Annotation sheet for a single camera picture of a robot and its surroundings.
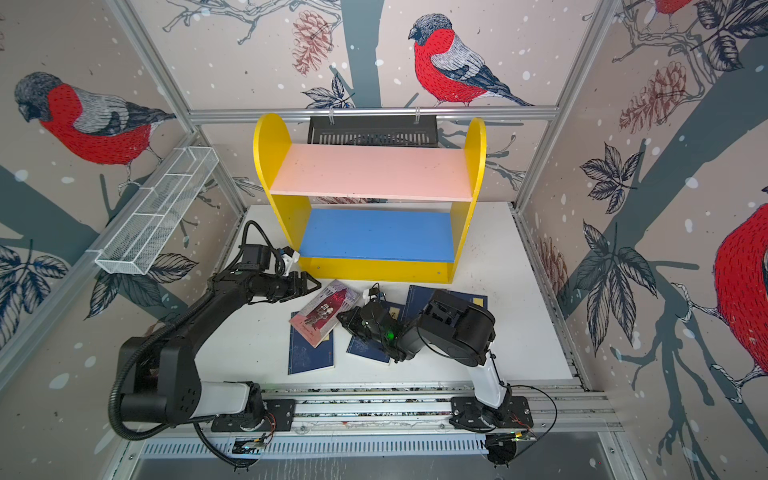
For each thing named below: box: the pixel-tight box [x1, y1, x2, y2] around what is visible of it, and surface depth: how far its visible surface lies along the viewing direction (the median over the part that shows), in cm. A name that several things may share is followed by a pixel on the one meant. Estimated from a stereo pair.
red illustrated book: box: [289, 279, 361, 349], surface depth 92 cm
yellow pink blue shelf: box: [254, 114, 487, 284], surface depth 78 cm
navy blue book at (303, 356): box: [288, 311, 335, 375], surface depth 85 cm
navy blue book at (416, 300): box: [401, 285, 436, 324], surface depth 97 cm
